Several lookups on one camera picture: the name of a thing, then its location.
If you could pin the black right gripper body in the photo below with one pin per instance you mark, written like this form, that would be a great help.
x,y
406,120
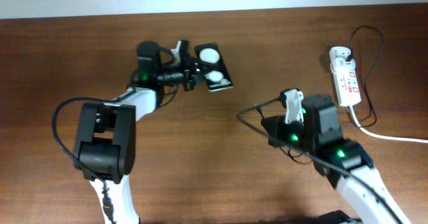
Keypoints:
x,y
293,132

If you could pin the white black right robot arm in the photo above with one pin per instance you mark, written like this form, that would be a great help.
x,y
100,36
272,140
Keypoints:
x,y
344,162

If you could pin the black smartphone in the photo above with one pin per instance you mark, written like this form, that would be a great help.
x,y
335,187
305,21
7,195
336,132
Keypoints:
x,y
213,66

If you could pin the white power strip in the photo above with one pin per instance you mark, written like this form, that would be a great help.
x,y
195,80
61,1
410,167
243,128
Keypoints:
x,y
345,81

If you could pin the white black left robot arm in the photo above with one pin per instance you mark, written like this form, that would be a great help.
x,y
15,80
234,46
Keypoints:
x,y
106,137

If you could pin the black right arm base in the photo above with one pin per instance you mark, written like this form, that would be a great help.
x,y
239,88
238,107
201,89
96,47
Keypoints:
x,y
336,217

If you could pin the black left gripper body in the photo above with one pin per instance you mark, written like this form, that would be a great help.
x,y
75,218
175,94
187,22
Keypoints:
x,y
180,72

